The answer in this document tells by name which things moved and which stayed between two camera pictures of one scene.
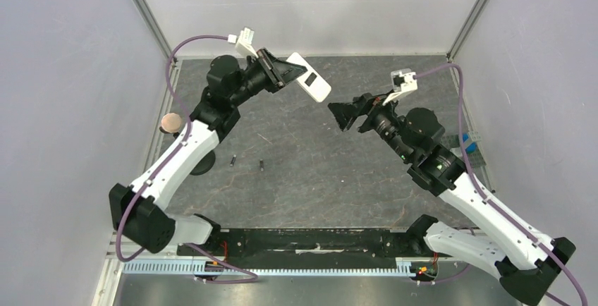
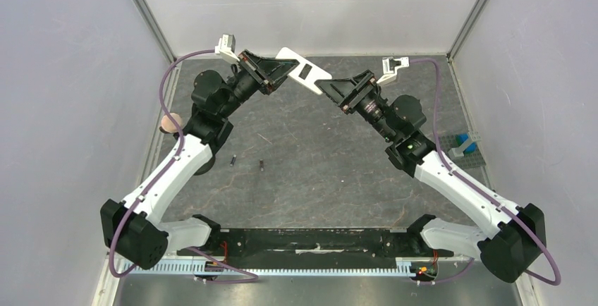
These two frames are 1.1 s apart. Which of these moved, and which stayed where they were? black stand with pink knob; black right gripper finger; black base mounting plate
Moved: black right gripper finger
Stayed: black stand with pink knob; black base mounting plate
